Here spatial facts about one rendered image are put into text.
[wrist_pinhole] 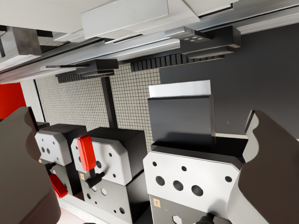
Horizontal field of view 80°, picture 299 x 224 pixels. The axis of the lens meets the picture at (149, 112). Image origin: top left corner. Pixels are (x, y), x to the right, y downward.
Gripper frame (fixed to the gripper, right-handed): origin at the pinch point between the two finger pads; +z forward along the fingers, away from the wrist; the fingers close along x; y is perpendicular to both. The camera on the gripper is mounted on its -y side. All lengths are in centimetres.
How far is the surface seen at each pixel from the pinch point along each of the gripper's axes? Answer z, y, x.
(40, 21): 9.0, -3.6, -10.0
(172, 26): 16.5, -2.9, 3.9
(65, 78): 92, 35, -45
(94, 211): 13.4, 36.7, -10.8
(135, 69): 64, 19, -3
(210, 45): 30.8, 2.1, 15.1
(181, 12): 11.6, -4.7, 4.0
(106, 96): 117, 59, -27
